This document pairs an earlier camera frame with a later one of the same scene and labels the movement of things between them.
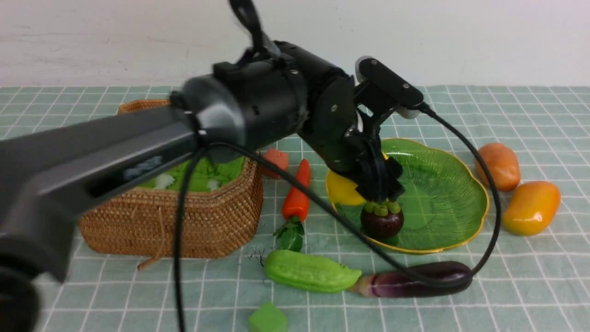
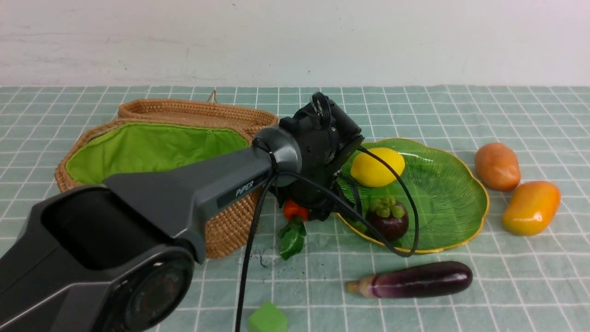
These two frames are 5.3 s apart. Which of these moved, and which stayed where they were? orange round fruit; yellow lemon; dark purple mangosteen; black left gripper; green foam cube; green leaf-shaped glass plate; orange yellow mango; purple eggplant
Moved: black left gripper; dark purple mangosteen; yellow lemon
Stayed: purple eggplant; green foam cube; orange yellow mango; orange round fruit; green leaf-shaped glass plate
